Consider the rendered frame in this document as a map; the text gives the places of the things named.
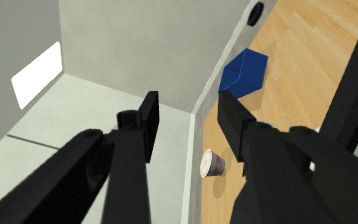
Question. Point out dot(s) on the black frying pan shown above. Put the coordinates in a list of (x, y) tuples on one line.
[(340, 125)]

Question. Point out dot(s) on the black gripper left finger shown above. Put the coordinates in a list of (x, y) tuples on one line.
[(63, 188)]

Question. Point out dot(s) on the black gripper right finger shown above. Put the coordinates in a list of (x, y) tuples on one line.
[(282, 190)]

